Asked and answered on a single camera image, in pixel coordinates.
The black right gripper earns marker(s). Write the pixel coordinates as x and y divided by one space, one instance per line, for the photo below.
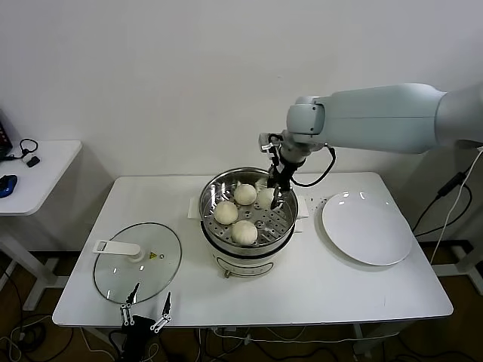
282 173

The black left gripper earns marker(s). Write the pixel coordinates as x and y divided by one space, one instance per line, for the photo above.
139 325

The white steamed baozi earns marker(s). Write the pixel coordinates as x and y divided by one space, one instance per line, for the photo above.
244 232
265 198
226 212
244 194

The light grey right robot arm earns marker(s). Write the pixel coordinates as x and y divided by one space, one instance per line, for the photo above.
377 120

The stainless steel steamer basket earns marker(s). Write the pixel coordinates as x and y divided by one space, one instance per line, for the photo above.
271 226

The glass pot lid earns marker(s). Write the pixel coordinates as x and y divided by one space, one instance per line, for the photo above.
113 275

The white round plate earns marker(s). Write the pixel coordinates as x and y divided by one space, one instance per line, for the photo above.
366 230

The white side table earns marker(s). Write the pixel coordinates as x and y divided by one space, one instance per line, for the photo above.
49 177

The small black device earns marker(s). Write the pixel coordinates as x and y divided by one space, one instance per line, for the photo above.
33 162

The blue computer mouse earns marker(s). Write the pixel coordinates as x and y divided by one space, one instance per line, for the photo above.
7 186

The white desk with feet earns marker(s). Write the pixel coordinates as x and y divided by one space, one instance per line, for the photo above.
471 271

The black monitor red display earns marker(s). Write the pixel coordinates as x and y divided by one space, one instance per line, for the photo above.
3 139

